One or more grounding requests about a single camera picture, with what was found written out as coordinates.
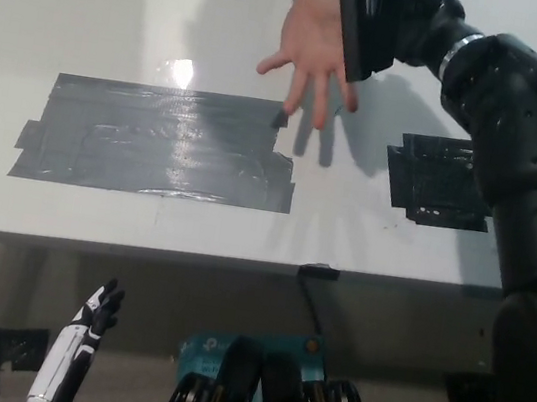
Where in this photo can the person bare hand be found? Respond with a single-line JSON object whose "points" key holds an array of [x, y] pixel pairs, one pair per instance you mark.
{"points": [[312, 41]]}

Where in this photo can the robot right hand white black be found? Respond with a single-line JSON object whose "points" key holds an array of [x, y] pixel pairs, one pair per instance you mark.
{"points": [[416, 21]]}

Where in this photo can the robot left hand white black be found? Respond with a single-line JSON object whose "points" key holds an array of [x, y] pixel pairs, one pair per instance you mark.
{"points": [[97, 317]]}

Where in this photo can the pile of black pieces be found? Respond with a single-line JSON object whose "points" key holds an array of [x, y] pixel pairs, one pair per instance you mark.
{"points": [[350, 26]]}

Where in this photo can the teal router box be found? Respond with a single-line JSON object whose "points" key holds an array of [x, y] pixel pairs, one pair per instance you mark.
{"points": [[205, 353]]}

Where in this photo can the small black tape strip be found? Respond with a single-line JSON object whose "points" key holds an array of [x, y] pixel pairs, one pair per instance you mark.
{"points": [[320, 271]]}

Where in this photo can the grey duct tape patch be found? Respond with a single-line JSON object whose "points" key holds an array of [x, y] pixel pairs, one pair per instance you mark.
{"points": [[155, 144]]}

